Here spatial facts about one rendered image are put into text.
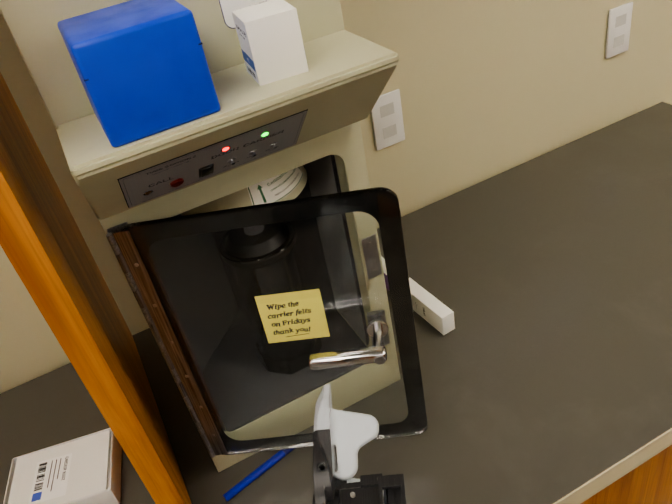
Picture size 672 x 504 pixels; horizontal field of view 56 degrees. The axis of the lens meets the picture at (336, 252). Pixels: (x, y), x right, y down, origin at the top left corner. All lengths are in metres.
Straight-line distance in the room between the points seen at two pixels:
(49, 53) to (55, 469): 0.65
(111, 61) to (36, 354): 0.87
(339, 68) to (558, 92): 1.05
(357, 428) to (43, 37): 0.45
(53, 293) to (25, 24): 0.24
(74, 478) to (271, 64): 0.69
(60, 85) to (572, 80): 1.24
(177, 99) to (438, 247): 0.83
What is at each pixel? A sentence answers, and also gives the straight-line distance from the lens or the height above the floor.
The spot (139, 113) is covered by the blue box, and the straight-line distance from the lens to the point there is 0.57.
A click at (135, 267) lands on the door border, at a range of 0.73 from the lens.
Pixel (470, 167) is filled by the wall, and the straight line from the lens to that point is 1.52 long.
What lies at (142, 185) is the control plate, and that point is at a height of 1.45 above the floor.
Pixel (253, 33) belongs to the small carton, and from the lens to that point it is 0.61.
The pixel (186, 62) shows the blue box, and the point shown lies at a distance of 0.57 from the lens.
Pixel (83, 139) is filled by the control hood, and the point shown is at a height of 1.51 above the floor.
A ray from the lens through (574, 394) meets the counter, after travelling 1.03.
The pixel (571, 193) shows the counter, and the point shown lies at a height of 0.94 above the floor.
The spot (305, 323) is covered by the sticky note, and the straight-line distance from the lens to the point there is 0.76.
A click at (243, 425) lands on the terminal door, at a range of 0.90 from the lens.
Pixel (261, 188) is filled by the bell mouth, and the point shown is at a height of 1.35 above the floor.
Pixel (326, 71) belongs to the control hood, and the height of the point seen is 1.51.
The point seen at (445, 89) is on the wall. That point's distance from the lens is 1.39.
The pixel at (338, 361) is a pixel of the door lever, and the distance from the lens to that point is 0.73.
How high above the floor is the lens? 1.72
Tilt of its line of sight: 36 degrees down
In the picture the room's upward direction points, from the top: 12 degrees counter-clockwise
